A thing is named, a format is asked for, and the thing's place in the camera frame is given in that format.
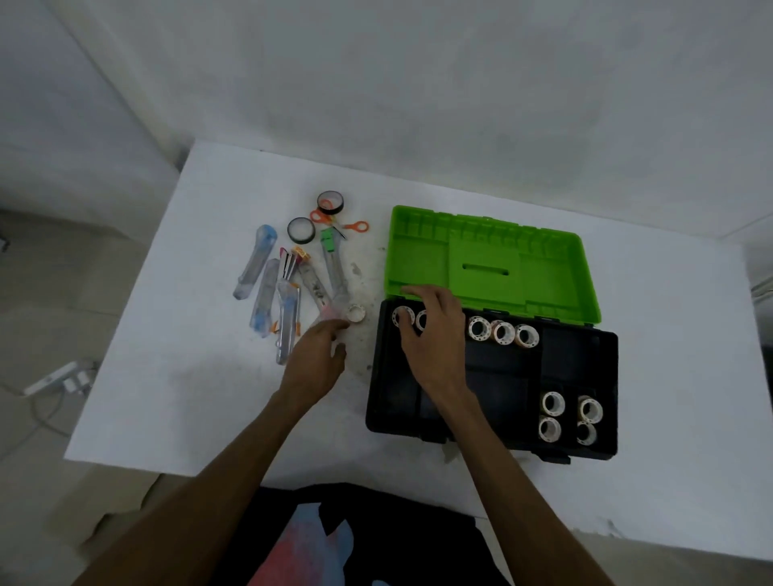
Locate brown cardboard piece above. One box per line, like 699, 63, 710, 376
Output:
48, 464, 164, 556

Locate white plug adapter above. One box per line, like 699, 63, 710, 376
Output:
63, 368, 97, 397

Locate white power cable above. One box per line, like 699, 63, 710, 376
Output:
0, 380, 73, 460

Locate blue knife package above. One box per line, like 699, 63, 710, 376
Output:
250, 258, 281, 339
233, 224, 279, 302

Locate green utility knife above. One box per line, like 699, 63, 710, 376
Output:
320, 228, 351, 300

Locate person's left hand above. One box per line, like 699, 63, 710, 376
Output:
275, 318, 351, 418

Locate person's right hand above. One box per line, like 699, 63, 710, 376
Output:
391, 284, 478, 411

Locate black toolbox tray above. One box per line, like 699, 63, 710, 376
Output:
371, 301, 618, 457

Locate person's black clothing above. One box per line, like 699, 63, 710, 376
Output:
208, 482, 511, 586

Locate white power strip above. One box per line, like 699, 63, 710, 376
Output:
23, 361, 80, 398

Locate person's left forearm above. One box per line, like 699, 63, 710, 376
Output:
72, 392, 309, 586

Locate person's right forearm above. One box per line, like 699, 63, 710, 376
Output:
434, 386, 614, 586

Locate black toolbox with green lid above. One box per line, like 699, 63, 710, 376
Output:
365, 204, 620, 464

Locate orange handled scissors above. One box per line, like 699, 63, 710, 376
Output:
309, 207, 370, 241

